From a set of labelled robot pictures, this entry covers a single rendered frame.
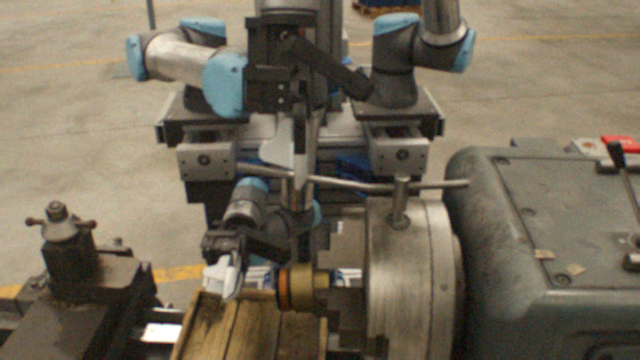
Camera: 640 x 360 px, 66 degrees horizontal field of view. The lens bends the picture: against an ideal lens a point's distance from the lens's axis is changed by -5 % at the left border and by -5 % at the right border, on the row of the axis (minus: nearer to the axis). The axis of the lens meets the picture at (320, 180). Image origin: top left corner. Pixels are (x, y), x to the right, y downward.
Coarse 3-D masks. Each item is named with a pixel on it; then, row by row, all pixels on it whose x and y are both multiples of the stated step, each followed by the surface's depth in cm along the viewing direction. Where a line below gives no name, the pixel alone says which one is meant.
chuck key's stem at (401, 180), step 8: (400, 176) 74; (408, 176) 74; (400, 184) 74; (408, 184) 74; (400, 192) 74; (392, 200) 77; (400, 200) 75; (392, 208) 77; (400, 208) 76; (400, 216) 78
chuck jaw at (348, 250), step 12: (348, 216) 89; (360, 216) 89; (348, 228) 88; (360, 228) 88; (336, 240) 88; (348, 240) 88; (360, 240) 88; (324, 252) 88; (336, 252) 88; (348, 252) 88; (360, 252) 88; (324, 264) 88; (336, 264) 88; (348, 264) 88; (360, 264) 87
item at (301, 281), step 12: (300, 264) 89; (312, 264) 88; (276, 276) 87; (288, 276) 87; (300, 276) 86; (312, 276) 86; (324, 276) 87; (276, 288) 86; (288, 288) 86; (300, 288) 85; (312, 288) 85; (276, 300) 86; (288, 300) 86; (300, 300) 85; (312, 300) 85; (300, 312) 87; (312, 312) 86
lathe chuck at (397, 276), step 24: (384, 216) 80; (408, 216) 80; (384, 240) 76; (408, 240) 76; (384, 264) 74; (408, 264) 74; (384, 288) 73; (408, 288) 73; (384, 312) 73; (408, 312) 73; (408, 336) 73
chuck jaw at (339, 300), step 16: (320, 288) 85; (320, 304) 83; (336, 304) 81; (352, 304) 81; (336, 320) 81; (352, 320) 77; (352, 336) 76; (384, 336) 74; (368, 352) 75; (384, 352) 75
